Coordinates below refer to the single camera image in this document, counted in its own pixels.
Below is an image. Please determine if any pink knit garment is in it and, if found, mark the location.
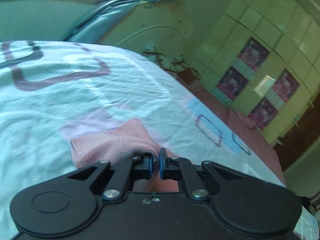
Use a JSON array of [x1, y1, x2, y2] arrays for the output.
[[70, 118, 181, 193]]

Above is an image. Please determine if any teal patterned pillow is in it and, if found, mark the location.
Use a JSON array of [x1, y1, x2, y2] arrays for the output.
[[143, 43, 185, 70]]

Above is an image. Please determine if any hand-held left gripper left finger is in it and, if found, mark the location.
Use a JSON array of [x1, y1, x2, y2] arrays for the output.
[[67, 153, 154, 202]]

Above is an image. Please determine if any orange brown cushion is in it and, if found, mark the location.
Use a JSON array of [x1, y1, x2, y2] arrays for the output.
[[176, 67, 202, 83]]

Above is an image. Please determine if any blue curtain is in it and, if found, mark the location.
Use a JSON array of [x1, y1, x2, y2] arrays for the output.
[[65, 0, 191, 43]]

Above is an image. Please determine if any brown wooden door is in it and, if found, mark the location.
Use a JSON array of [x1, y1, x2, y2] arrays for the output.
[[273, 100, 320, 173]]

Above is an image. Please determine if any pale green wardrobe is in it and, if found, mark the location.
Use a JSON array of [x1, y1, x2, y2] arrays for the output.
[[192, 0, 320, 146]]

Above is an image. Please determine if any cream arched headboard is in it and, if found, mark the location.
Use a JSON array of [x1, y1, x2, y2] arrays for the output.
[[96, 0, 196, 64]]

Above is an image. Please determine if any patterned light bed sheet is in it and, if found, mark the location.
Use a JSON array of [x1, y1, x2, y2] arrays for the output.
[[0, 40, 320, 240]]

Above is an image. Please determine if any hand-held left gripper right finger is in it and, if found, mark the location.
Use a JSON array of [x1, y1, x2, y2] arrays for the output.
[[159, 148, 244, 202]]

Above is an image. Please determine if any pink wardrobe poster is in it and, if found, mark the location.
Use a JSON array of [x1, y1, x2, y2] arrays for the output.
[[271, 69, 300, 104], [237, 37, 270, 73], [248, 97, 279, 131], [215, 66, 249, 100]]

